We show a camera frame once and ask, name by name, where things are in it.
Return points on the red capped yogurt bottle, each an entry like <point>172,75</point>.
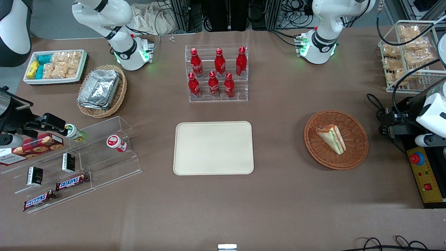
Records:
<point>115,142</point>

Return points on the silver foil container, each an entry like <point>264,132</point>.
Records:
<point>101,85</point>
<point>92,106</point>

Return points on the teal snack packet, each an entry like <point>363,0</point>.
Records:
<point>45,59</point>
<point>39,71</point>

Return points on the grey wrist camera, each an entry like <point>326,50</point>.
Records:
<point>427,140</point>
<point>10,140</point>

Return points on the small black carton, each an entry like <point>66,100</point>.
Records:
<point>35,176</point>
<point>68,162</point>

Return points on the green capped yogurt bottle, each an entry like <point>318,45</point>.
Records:
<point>74,132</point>

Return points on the yellow snack packet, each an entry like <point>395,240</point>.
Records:
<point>32,69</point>

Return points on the crumpled beige cloth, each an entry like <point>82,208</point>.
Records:
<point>150,19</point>

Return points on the red chocolate cookie box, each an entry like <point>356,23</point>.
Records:
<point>35,146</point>

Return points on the triangular sandwich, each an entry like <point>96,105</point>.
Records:
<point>332,138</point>

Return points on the yellow control panel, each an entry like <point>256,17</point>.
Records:
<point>427,177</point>

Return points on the clear acrylic bottle rack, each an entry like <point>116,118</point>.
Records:
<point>240,92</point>

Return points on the beige plastic tray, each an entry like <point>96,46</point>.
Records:
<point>213,148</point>

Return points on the brown round wicker basket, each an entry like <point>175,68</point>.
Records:
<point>355,139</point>

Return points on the clear fried snack packet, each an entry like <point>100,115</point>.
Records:
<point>416,45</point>
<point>391,51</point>
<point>393,75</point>
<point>420,58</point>
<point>408,32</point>

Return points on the clear rice cracker packet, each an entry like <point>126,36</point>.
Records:
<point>60,70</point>
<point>72,68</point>
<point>64,56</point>
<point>48,70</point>

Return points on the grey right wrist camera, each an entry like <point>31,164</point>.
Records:
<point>10,140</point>

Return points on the red cola bottle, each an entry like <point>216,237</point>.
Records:
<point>196,64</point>
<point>241,62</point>
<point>214,86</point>
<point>220,64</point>
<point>194,87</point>
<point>229,87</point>

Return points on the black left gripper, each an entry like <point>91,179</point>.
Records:
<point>399,118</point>

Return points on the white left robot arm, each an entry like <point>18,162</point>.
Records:
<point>324,35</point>

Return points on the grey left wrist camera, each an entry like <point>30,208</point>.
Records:
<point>427,140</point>

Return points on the brown snickers bar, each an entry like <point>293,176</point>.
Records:
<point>38,200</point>
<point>71,182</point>

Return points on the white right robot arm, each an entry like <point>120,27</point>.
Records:
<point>126,52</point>

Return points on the white rectangular snack bin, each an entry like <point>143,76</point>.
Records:
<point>82,68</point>

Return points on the red emergency stop button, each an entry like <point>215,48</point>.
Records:
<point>416,158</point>

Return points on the light oval wicker basket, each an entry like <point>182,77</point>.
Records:
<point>120,94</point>

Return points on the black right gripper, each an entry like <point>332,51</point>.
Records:
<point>21,120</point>

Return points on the clear acrylic stepped shelf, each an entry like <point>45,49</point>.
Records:
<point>104,164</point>

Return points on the black appliance box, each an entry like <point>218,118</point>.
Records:
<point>413,101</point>

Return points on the silver metal bracket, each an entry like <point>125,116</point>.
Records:
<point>227,247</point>

